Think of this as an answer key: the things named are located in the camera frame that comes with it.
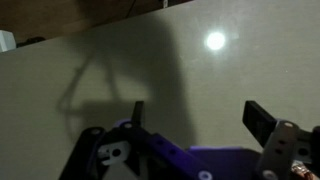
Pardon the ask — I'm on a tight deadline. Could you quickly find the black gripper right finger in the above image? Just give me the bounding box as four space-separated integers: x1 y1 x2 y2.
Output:
242 100 320 180

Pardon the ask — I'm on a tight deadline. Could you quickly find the white box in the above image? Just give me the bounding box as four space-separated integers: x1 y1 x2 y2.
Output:
0 29 17 53

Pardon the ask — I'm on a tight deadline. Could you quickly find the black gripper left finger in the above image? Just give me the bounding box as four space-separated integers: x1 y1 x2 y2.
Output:
59 100 214 180

